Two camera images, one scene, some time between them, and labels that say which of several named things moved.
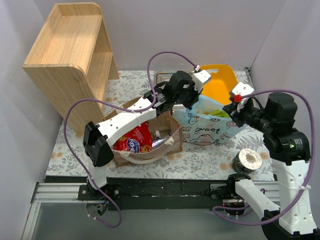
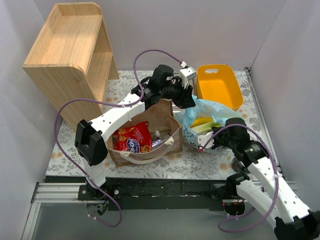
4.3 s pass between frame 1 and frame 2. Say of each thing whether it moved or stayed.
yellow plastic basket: stayed
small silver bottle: stayed
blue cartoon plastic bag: moved
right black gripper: moved
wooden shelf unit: stayed
